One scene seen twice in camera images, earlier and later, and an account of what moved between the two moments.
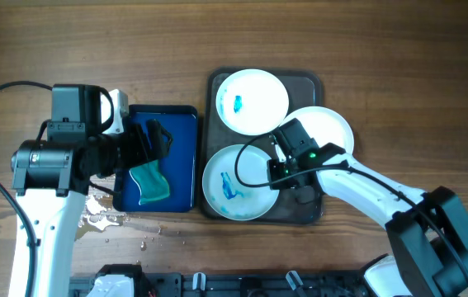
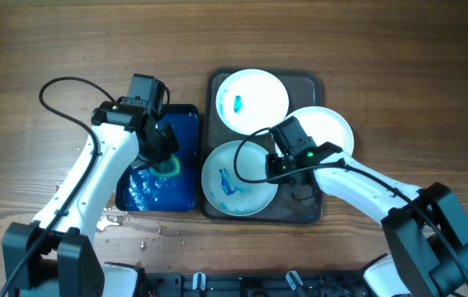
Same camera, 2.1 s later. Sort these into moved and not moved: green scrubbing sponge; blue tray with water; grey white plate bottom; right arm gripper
Moved: green scrubbing sponge
Not moved: blue tray with water; grey white plate bottom; right arm gripper
